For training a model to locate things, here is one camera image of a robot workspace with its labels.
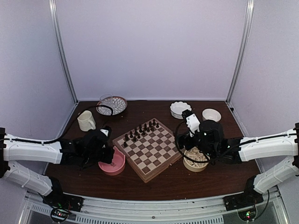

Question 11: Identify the right aluminium frame post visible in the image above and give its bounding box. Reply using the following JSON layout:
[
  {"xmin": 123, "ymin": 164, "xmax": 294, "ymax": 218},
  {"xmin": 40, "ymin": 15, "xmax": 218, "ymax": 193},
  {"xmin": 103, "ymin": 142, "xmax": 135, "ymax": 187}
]
[{"xmin": 226, "ymin": 0, "xmax": 255, "ymax": 104}]

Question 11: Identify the patterned ceramic plate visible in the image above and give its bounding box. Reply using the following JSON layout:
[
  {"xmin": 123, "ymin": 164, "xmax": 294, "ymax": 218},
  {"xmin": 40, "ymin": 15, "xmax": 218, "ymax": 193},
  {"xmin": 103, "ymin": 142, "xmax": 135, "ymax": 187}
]
[{"xmin": 96, "ymin": 96, "xmax": 128, "ymax": 116}]

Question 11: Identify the pink bowl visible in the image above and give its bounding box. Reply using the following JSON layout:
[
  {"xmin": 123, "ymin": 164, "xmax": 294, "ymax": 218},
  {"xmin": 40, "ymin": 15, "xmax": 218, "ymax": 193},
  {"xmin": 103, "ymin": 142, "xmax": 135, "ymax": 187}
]
[{"xmin": 98, "ymin": 146, "xmax": 126, "ymax": 176}]

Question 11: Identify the cream spouted bowl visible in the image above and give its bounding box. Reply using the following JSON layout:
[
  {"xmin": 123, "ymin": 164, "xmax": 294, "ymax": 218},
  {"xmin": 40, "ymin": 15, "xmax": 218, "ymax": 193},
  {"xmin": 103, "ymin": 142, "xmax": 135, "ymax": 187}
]
[{"xmin": 183, "ymin": 148, "xmax": 209, "ymax": 172}]

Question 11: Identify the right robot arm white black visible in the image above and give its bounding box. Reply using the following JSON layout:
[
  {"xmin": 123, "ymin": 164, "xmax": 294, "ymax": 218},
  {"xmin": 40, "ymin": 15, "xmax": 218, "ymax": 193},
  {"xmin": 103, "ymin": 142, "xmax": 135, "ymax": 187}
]
[{"xmin": 174, "ymin": 120, "xmax": 299, "ymax": 206}]

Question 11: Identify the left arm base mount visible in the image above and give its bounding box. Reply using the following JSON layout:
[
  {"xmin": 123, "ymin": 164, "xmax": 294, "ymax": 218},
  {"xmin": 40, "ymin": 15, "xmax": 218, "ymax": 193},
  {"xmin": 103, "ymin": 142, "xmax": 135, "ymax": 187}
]
[{"xmin": 40, "ymin": 192, "xmax": 84, "ymax": 223}]

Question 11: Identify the aluminium frame post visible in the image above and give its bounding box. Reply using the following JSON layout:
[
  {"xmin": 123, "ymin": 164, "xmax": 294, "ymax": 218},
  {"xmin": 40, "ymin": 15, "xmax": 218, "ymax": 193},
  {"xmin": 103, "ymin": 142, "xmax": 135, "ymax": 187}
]
[
  {"xmin": 49, "ymin": 0, "xmax": 78, "ymax": 104},
  {"xmin": 226, "ymin": 0, "xmax": 255, "ymax": 104}
]

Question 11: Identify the front aluminium rail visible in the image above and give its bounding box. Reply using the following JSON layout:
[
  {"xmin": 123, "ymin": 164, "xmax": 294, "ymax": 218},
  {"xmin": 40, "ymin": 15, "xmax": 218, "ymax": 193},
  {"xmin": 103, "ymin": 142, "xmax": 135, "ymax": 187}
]
[{"xmin": 23, "ymin": 184, "xmax": 288, "ymax": 224}]

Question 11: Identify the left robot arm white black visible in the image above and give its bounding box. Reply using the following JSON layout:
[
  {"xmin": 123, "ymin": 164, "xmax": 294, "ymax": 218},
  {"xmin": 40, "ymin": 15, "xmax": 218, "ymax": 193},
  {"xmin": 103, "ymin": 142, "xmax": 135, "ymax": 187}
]
[{"xmin": 0, "ymin": 126, "xmax": 114, "ymax": 207}]

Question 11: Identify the wooden chess board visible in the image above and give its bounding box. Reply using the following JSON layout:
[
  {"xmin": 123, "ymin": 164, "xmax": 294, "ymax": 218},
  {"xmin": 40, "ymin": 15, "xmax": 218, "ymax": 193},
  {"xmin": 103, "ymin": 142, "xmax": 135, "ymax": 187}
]
[{"xmin": 113, "ymin": 119, "xmax": 182, "ymax": 183}]

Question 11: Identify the left aluminium frame post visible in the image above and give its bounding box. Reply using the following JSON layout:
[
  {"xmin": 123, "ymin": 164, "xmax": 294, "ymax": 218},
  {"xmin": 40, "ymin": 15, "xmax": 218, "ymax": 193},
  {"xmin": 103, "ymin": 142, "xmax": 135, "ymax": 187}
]
[{"xmin": 49, "ymin": 0, "xmax": 78, "ymax": 104}]

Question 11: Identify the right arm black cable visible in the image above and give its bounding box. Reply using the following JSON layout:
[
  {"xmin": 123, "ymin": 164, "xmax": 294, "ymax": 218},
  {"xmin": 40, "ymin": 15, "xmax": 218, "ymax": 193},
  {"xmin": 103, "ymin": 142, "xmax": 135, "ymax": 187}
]
[{"xmin": 174, "ymin": 121, "xmax": 234, "ymax": 165}]

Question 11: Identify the white scalloped bowl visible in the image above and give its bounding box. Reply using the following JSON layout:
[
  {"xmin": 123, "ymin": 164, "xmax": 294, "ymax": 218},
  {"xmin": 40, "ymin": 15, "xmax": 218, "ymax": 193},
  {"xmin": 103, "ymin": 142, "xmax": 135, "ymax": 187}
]
[{"xmin": 170, "ymin": 101, "xmax": 192, "ymax": 119}]

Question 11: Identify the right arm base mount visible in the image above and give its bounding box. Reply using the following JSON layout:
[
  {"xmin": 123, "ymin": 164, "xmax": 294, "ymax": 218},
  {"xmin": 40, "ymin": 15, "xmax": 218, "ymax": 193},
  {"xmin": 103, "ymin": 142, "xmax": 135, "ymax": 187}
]
[{"xmin": 223, "ymin": 192, "xmax": 263, "ymax": 222}]

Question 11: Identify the cream ribbed mug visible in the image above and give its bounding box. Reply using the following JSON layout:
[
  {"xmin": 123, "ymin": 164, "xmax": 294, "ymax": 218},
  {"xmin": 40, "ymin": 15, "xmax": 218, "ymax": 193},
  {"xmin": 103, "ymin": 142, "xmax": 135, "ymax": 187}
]
[{"xmin": 77, "ymin": 110, "xmax": 96, "ymax": 132}]

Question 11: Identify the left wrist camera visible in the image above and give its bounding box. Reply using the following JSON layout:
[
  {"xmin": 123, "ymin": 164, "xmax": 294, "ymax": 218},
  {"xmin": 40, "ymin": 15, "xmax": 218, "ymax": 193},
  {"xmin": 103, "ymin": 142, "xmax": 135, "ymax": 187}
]
[{"xmin": 100, "ymin": 126, "xmax": 112, "ymax": 138}]

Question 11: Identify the small cream round bowl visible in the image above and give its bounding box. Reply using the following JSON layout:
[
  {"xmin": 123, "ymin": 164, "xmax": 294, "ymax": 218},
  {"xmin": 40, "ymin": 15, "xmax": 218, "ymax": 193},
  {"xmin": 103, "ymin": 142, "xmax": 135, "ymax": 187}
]
[{"xmin": 202, "ymin": 108, "xmax": 222, "ymax": 122}]

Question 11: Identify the clear drinking glass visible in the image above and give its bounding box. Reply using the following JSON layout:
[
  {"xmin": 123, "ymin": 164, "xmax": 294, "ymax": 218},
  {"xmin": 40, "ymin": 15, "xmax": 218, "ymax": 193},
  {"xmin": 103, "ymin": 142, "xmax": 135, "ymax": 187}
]
[{"xmin": 100, "ymin": 94, "xmax": 114, "ymax": 115}]

